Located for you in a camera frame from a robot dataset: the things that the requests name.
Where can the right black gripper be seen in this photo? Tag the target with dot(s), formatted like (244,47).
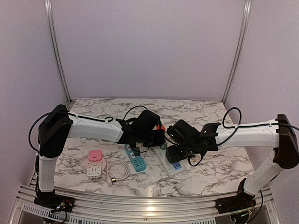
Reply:
(173,155)

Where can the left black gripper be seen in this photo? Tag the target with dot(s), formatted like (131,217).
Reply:
(160,141)

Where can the red cube socket adapter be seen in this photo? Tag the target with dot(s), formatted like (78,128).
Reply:
(160,127)

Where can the dark grey USB charger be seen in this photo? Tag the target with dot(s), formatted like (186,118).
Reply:
(136,151)

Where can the white long power strip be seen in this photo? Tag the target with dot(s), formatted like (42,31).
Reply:
(172,169)

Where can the teal power strip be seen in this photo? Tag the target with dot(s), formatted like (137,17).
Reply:
(136,161)

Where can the light green plug adapter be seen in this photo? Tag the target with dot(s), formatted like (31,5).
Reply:
(164,146)

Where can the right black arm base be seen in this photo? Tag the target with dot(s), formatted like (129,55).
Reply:
(240,201)

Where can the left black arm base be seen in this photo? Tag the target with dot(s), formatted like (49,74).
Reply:
(54,201)

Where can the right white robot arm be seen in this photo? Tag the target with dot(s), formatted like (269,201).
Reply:
(277,134)

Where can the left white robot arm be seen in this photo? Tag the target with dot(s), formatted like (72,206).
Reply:
(57,126)

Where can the pink square plug adapter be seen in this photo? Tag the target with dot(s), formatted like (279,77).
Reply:
(95,155)

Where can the pink round power strip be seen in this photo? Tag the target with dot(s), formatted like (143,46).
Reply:
(95,169)

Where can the front aluminium rail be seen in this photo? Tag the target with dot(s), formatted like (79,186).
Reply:
(91,208)

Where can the left aluminium frame post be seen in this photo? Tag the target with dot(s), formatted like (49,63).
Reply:
(53,38)

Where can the aluminium frame post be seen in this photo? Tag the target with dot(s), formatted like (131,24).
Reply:
(53,38)
(238,51)

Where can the right aluminium frame post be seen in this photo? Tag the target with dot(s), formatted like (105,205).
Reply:
(238,51)

